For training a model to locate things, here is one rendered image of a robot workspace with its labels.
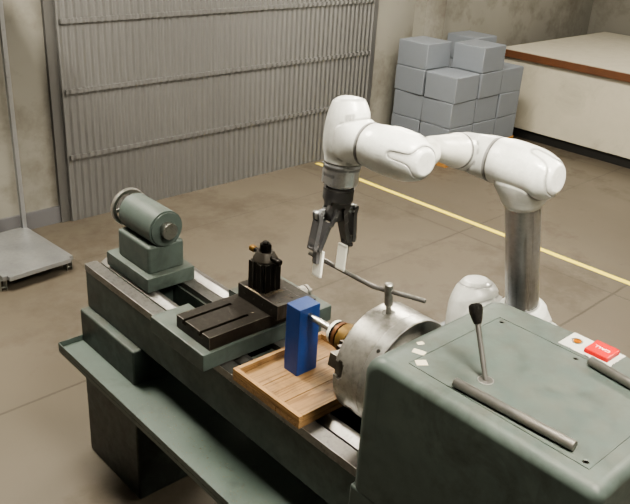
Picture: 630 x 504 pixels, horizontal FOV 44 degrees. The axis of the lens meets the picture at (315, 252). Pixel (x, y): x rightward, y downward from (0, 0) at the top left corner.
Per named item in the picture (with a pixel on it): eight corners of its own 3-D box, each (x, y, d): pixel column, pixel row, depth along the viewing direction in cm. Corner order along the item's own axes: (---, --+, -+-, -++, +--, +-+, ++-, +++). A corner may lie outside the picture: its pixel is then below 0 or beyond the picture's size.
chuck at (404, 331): (445, 397, 216) (452, 301, 201) (365, 451, 198) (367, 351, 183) (435, 391, 218) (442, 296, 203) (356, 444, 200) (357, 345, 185)
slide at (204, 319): (315, 309, 260) (315, 297, 258) (209, 351, 233) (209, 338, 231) (280, 289, 272) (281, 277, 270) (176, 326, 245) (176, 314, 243)
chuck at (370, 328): (435, 391, 218) (442, 296, 203) (356, 444, 200) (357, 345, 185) (411, 376, 224) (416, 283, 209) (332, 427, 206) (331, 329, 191)
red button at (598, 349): (618, 357, 182) (620, 349, 181) (605, 365, 178) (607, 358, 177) (595, 346, 186) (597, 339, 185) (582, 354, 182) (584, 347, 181)
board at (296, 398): (388, 383, 234) (389, 372, 232) (298, 429, 211) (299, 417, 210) (321, 341, 254) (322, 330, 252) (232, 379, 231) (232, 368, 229)
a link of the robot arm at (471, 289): (462, 318, 274) (470, 263, 265) (505, 340, 262) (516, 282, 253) (433, 333, 264) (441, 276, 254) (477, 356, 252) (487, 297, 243)
